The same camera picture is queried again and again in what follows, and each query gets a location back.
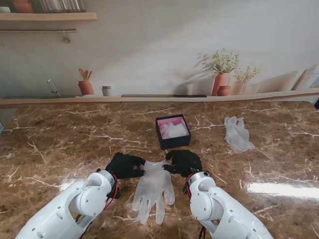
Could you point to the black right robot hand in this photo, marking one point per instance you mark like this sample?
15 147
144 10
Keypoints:
187 161

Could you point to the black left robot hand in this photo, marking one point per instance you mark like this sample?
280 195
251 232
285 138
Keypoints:
123 166

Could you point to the black box pink inside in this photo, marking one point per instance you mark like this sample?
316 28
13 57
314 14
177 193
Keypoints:
174 143

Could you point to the translucent white disposable glove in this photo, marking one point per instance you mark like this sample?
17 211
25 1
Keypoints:
179 130
154 186
165 129
239 132

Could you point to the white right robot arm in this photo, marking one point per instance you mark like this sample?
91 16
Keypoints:
219 211

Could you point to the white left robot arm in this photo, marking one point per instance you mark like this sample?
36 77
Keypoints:
67 209

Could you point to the printed kitchen scene backdrop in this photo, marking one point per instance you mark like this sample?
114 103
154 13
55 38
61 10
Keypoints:
154 49

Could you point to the dark object at table edge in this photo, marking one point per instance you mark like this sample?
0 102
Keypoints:
317 103

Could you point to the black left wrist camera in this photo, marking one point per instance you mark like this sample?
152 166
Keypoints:
117 193

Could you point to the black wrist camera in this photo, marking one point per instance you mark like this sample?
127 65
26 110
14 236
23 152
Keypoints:
185 189
117 193

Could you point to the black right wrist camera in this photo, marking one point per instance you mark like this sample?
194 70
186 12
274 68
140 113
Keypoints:
185 189

